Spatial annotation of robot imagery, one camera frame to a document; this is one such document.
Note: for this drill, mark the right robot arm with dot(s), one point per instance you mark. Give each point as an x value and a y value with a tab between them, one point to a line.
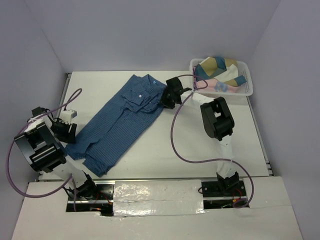
218	122

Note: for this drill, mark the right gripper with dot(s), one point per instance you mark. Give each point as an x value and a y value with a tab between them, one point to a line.
167	104

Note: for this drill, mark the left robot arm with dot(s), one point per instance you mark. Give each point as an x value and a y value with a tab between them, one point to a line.
41	143

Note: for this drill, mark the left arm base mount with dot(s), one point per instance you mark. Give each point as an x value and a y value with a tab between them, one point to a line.
101	203

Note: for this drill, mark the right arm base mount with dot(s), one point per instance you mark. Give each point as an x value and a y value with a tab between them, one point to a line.
215	198

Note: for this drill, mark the white plastic laundry basket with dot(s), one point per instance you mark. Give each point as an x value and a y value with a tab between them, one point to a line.
245	90

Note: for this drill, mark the pink shirt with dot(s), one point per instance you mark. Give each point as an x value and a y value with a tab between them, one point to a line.
222	80

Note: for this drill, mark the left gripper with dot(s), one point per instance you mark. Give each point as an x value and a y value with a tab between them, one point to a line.
69	137

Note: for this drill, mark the teal tan patterned shirt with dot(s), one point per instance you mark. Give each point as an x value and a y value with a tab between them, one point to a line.
211	63

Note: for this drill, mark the blue checked long sleeve shirt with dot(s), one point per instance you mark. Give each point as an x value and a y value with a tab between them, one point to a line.
118	124

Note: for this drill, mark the silver foil tape panel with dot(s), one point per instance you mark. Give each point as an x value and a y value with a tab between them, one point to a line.
157	198

